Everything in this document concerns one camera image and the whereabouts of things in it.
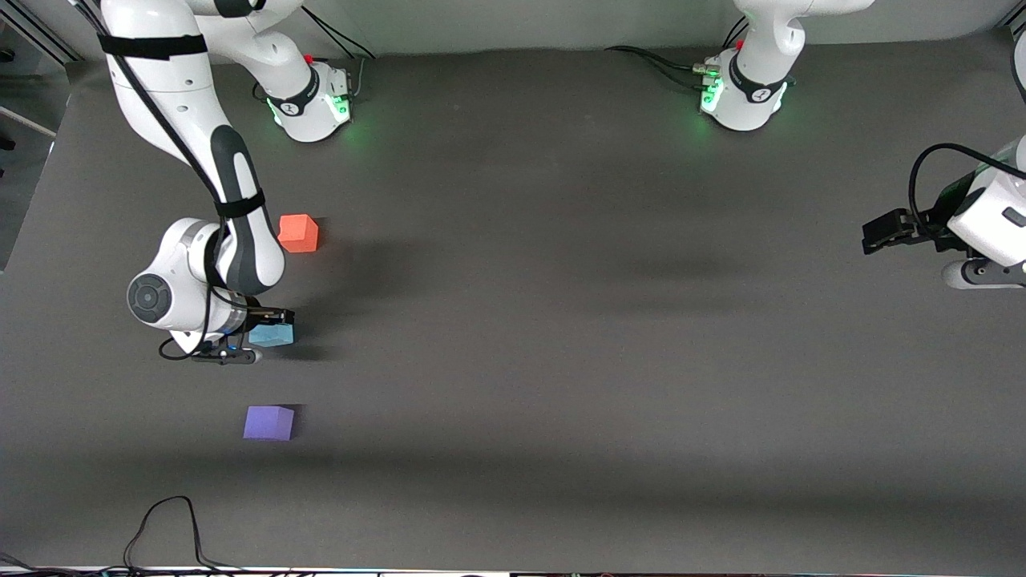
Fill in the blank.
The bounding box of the orange foam block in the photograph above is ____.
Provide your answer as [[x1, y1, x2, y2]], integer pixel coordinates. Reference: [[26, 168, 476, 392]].
[[277, 214, 320, 254]]

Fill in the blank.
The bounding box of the purple foam block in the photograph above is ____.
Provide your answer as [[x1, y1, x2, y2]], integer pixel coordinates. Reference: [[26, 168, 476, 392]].
[[243, 405, 296, 442]]

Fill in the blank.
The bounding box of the black looped table cable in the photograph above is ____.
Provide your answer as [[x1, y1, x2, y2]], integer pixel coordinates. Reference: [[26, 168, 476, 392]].
[[123, 494, 243, 575]]

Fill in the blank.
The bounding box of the black right base cable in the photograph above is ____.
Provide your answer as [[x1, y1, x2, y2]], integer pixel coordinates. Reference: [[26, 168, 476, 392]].
[[301, 6, 379, 61], [306, 24, 357, 61]]

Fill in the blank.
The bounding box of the black thin edge cable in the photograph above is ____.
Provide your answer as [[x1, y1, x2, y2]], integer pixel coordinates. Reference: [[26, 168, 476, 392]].
[[0, 551, 129, 576]]

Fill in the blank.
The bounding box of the grey metal frame rail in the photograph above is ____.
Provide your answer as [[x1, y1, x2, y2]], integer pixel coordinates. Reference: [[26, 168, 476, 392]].
[[0, 12, 83, 65]]

